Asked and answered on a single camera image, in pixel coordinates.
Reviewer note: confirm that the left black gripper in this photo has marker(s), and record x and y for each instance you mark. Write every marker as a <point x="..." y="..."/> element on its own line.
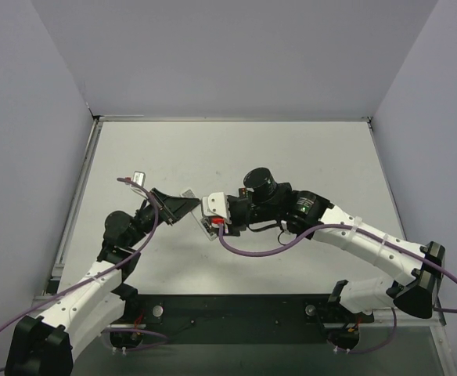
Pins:
<point x="166" y="207"/>

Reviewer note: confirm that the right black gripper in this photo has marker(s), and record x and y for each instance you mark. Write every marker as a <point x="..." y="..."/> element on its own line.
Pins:
<point x="235" y="211"/>

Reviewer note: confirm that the white remote control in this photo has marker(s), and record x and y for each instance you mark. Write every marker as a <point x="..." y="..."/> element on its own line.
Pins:
<point x="204" y="223"/>

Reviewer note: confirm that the black tv remote control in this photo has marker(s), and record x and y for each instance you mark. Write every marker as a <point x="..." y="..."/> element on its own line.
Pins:
<point x="265" y="192"/>

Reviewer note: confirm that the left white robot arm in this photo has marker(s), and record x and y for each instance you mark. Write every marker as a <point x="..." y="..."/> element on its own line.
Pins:
<point x="50" y="343"/>

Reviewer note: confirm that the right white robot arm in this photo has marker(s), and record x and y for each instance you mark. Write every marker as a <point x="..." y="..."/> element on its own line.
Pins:
<point x="411" y="277"/>

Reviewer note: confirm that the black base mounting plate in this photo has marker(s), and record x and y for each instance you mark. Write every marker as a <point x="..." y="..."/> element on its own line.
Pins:
<point x="240" y="319"/>

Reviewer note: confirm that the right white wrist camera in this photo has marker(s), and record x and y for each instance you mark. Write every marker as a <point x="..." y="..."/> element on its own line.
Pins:
<point x="215" y="209"/>

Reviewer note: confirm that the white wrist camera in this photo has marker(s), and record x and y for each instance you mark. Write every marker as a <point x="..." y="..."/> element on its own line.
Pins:
<point x="215" y="209"/>
<point x="136" y="182"/>

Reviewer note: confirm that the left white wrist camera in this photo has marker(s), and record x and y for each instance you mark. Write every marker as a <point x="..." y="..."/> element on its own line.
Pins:
<point x="136" y="182"/>

